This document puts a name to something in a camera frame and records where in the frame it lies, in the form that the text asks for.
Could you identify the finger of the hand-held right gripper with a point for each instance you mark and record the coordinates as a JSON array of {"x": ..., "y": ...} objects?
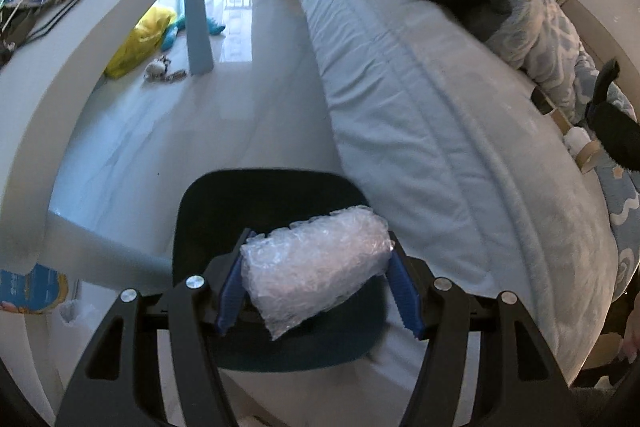
[{"x": 607, "y": 74}]

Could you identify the person's dark fleece clothing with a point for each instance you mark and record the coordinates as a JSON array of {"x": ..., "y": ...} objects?
[{"x": 610, "y": 402}]

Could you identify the light blue table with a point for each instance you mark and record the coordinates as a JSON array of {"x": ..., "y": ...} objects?
[{"x": 100, "y": 7}]

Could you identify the blue printed package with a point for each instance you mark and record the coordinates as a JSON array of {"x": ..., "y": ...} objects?
[{"x": 30, "y": 289}]

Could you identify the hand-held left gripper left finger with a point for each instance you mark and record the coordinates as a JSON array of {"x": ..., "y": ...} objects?
[{"x": 227, "y": 302}]

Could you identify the dark plastic waste bin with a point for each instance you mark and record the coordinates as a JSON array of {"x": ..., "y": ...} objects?
[{"x": 240, "y": 202}]

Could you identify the white paper ball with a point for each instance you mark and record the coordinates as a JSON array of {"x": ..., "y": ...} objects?
[{"x": 576, "y": 138}]

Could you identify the yellow plastic bag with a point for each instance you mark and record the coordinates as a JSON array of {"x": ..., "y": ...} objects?
[{"x": 137, "y": 42}]

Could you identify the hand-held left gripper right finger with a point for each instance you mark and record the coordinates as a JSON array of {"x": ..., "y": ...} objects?
[{"x": 407, "y": 302}]

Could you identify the large bubble wrap roll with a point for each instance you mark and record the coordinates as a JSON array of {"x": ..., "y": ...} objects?
[{"x": 310, "y": 267}]

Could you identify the brown tape roll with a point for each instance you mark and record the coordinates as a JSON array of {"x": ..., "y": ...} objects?
[{"x": 547, "y": 107}]

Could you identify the bed with grey sheet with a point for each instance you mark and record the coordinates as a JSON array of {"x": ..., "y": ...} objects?
[{"x": 425, "y": 132}]

